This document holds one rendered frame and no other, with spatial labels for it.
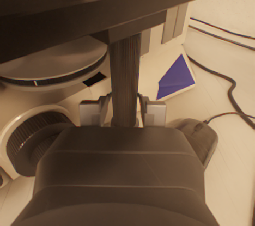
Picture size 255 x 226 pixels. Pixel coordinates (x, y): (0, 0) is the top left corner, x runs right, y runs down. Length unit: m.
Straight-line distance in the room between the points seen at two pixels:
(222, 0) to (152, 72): 0.45
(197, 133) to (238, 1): 0.50
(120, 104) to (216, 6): 0.57
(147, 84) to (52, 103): 0.13
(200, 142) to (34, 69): 0.21
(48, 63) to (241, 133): 0.27
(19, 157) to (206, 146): 0.19
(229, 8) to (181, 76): 0.40
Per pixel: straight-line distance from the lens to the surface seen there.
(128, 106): 0.16
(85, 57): 0.24
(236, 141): 0.29
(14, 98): 0.23
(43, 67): 0.24
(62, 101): 0.21
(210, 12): 0.70
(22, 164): 0.19
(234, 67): 0.46
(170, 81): 0.29
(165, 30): 0.28
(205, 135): 0.24
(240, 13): 0.67
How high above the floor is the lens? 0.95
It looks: 42 degrees down
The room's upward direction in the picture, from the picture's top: 1 degrees clockwise
